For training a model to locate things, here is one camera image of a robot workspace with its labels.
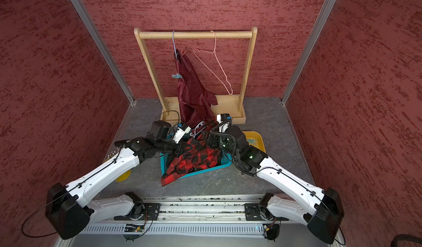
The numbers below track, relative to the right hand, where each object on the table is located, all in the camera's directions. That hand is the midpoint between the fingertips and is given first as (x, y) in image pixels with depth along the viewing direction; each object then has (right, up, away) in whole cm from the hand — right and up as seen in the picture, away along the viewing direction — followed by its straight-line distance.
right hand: (204, 136), depth 72 cm
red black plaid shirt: (-6, -10, +6) cm, 13 cm away
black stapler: (-51, -7, +21) cm, 55 cm away
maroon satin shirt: (-8, +19, +30) cm, 37 cm away
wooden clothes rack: (+14, +16, +45) cm, 50 cm away
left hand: (-7, -7, +4) cm, 11 cm away
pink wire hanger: (+7, +42, +27) cm, 51 cm away
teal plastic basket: (+11, -14, +10) cm, 20 cm away
